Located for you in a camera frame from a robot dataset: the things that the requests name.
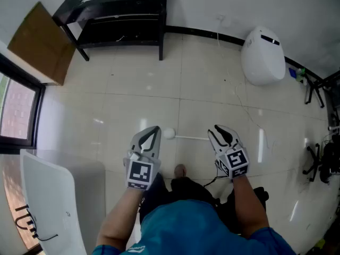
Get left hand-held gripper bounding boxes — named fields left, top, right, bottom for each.
left=123, top=126, right=162, bottom=191

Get person's foot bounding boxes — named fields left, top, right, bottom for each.
left=174, top=164, right=188, bottom=179

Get white toilet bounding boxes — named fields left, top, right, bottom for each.
left=240, top=25, right=286, bottom=87

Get black glass door frame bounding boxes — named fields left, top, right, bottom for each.
left=0, top=53, right=46, bottom=154

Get person's blue shirt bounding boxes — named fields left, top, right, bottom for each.
left=91, top=199, right=297, bottom=255

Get white round-headed brush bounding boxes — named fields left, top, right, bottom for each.
left=163, top=127, right=210, bottom=141

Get black vanity table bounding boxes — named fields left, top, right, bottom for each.
left=52, top=0, right=171, bottom=62

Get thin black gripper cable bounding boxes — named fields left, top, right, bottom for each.
left=202, top=163, right=227, bottom=189

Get tall brown cardboard sheet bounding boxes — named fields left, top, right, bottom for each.
left=7, top=1, right=77, bottom=86

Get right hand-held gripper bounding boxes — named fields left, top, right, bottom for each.
left=207, top=124, right=251, bottom=181

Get person's black trousers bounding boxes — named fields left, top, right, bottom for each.
left=138, top=172, right=269, bottom=234

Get black office chair base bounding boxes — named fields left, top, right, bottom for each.
left=302, top=142, right=340, bottom=184

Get person's left forearm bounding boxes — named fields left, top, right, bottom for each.
left=96, top=187, right=146, bottom=252

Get person's right forearm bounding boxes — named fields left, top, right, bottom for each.
left=232, top=175, right=270, bottom=240

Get white bathtub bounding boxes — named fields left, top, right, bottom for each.
left=20, top=149, right=107, bottom=255

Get black metal stand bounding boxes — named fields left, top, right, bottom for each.
left=304, top=70, right=340, bottom=109

